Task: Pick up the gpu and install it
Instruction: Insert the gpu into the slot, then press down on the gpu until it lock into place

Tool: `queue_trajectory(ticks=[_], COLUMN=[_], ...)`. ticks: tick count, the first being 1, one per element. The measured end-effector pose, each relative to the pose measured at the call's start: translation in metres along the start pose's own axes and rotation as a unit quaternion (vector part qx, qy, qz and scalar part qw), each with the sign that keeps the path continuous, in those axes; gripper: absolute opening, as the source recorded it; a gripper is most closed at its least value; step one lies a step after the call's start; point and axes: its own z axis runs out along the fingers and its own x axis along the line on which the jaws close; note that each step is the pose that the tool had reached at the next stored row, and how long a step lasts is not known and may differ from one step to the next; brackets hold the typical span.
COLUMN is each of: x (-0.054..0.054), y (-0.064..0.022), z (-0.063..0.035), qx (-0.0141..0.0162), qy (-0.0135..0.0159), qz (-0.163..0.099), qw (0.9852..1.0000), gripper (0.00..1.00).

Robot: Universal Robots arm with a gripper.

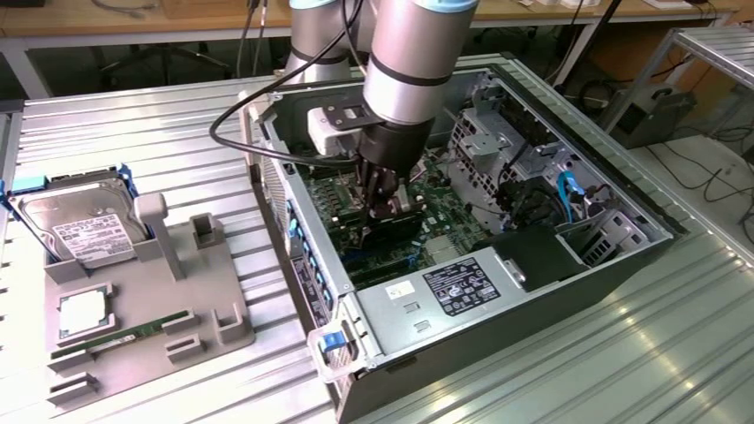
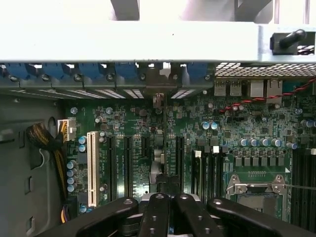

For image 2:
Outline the black RAM slot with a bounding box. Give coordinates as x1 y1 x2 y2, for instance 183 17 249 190
211 146 219 198
192 149 203 201
302 148 311 229
292 148 302 223
311 148 316 233
204 148 212 199
219 146 228 199

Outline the long black expansion slot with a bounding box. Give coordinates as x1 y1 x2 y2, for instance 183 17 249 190
123 135 133 198
106 134 117 202
175 134 185 196

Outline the CPU socket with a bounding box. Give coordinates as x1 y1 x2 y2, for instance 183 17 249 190
225 174 290 223

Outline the short black expansion slot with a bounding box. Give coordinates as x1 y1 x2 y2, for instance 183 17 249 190
141 134 151 159

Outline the metal socket cover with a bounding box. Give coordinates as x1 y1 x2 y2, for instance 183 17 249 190
233 183 283 196

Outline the white expansion slot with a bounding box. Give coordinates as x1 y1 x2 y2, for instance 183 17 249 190
86 131 98 208

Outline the green motherboard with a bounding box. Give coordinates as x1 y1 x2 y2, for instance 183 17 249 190
61 95 316 237

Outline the thin metal locking lever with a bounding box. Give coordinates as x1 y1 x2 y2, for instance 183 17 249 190
281 183 316 192

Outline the white power connector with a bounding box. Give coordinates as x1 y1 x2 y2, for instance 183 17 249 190
57 119 77 142

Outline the silver USB port block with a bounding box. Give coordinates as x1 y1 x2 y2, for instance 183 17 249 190
214 79 227 97
229 79 243 97

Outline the plain silver port block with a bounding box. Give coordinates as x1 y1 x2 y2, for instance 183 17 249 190
250 80 265 98

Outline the blue card retainer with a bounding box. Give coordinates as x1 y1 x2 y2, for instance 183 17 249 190
6 63 38 81
42 63 75 81
185 63 207 81
114 63 139 81
78 63 110 81

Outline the silver ethernet port block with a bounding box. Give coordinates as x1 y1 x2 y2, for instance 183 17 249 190
265 79 284 104

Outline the open black PC case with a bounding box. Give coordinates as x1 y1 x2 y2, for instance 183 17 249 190
0 21 316 237

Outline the purple yellow wire bundle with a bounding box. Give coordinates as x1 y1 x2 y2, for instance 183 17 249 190
60 204 72 224

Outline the black yellow sleeved wire bundle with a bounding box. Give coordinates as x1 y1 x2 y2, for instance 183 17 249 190
26 122 69 201

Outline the red black twisted wire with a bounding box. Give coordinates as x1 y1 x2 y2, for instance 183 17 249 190
218 76 316 114

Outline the black intrusion switch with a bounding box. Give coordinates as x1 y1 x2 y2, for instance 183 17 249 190
270 29 308 55

